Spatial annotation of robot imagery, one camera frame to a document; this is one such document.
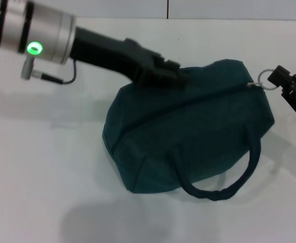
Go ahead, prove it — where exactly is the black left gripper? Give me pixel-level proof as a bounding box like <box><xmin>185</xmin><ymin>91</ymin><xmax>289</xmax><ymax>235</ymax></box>
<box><xmin>70</xmin><ymin>26</ymin><xmax>191</xmax><ymax>90</ymax></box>

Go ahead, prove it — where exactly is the metal zipper pull ring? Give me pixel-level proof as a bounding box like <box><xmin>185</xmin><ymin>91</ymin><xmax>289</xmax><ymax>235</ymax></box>
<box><xmin>246</xmin><ymin>69</ymin><xmax>277</xmax><ymax>91</ymax></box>

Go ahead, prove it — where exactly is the dark teal insulated bag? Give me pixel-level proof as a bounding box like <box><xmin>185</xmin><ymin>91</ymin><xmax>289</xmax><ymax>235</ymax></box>
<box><xmin>102</xmin><ymin>59</ymin><xmax>275</xmax><ymax>202</ymax></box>

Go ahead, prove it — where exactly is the left arm gripper cable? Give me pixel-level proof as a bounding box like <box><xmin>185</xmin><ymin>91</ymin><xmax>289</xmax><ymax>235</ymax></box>
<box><xmin>20</xmin><ymin>54</ymin><xmax>77</xmax><ymax>86</ymax></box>

